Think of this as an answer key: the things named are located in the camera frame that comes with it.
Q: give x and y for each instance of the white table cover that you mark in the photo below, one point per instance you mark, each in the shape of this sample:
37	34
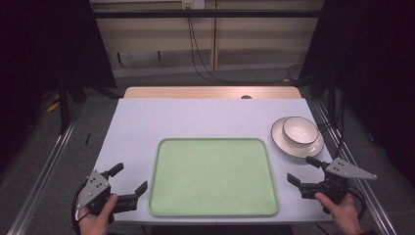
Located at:
195	117

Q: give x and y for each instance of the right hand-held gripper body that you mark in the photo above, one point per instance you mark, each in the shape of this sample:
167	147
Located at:
336	182

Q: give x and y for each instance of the yellow floor tape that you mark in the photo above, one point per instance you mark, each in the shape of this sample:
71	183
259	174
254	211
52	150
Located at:
53	106

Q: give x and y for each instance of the wooden wall post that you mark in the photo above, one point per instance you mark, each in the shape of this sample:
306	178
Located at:
214	36

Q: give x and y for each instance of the light green tray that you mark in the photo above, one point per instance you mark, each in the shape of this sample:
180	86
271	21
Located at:
212	178

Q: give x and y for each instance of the white wall socket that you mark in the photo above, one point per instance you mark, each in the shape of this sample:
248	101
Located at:
193	3

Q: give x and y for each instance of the wooden table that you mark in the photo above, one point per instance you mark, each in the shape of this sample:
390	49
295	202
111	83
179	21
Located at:
195	92

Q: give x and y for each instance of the person's right hand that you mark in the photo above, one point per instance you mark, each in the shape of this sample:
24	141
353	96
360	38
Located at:
341	212

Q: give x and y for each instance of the black horizontal bar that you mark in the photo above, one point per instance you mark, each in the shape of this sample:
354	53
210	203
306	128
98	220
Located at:
205	13

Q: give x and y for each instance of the black curtain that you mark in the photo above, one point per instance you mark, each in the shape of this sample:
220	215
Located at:
375	65
39	49

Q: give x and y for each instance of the white plate with dark rim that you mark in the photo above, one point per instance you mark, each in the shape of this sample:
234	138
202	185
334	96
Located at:
298	150

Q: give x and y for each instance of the person's left hand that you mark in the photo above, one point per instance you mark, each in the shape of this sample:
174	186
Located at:
97	220

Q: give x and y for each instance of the black metal stand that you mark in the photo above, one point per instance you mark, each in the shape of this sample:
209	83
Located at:
331	98
63	107

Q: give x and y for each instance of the small black pen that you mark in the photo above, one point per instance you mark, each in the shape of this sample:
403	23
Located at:
87	138

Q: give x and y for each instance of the white bowl with dark rim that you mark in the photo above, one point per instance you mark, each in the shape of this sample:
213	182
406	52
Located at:
300	130

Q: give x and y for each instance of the aluminium floor rail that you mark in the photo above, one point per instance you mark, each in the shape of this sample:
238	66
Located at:
42	173
368	196

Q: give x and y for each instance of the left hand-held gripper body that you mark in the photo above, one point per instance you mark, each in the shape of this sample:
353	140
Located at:
94	191

